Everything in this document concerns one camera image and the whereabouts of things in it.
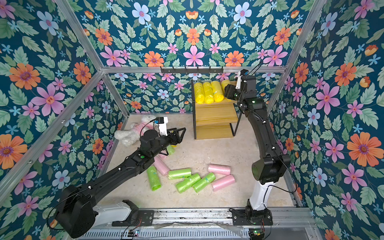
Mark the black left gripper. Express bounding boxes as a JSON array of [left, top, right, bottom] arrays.
[[148, 127, 185, 159]]

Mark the yellow trash bag roll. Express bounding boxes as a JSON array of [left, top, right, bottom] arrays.
[[194, 83, 205, 104], [221, 80, 231, 91], [211, 81, 224, 103], [203, 82, 215, 104]]

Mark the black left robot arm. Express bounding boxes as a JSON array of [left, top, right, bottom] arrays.
[[55, 128, 186, 238]]

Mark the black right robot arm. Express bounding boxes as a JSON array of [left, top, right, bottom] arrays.
[[225, 71, 290, 212]]

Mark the green trash bag roll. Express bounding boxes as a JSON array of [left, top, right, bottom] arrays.
[[167, 145, 175, 155], [168, 168, 192, 180], [147, 166, 162, 191], [176, 174, 201, 194], [192, 172, 216, 193]]

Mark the pink trash bag roll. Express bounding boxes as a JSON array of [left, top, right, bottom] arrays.
[[212, 175, 236, 192], [208, 164, 231, 176], [158, 153, 167, 159], [154, 156, 170, 176]]

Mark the white pink plush toy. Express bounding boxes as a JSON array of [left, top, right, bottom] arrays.
[[114, 115, 156, 147]]

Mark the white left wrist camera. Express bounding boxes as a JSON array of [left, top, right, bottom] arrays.
[[155, 117, 168, 136]]

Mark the wooden shelf with black frame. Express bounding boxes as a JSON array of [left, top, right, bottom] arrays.
[[192, 81, 241, 140]]

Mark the black wall hook rail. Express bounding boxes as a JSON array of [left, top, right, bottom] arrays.
[[160, 67, 224, 74]]

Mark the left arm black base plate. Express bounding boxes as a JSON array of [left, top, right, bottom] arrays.
[[112, 200, 155, 227]]

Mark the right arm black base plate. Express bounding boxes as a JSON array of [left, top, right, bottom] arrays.
[[229, 207, 273, 226]]

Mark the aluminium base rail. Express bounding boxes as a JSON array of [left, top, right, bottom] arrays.
[[80, 207, 322, 240]]

